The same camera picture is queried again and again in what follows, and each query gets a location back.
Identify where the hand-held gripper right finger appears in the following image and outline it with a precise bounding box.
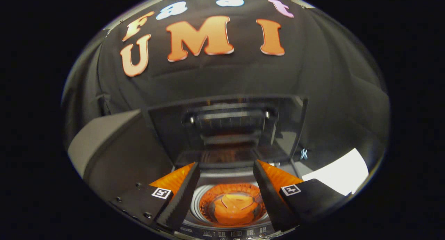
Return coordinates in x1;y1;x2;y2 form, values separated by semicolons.
253;159;350;232

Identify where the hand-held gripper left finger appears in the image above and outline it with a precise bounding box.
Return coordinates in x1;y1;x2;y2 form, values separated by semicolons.
110;162;201;232

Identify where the orange polo shirt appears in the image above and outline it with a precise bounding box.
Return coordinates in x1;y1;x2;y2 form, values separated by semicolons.
211;193;262;226

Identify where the grey washing machine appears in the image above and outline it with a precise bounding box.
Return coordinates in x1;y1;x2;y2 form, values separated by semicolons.
173;149;300;240

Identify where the grey flat-topped stand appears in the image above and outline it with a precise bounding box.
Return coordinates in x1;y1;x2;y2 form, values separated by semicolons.
67;109;175;199

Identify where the black backdrop cloth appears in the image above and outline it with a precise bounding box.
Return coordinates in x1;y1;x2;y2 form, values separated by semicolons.
62;0;390;171

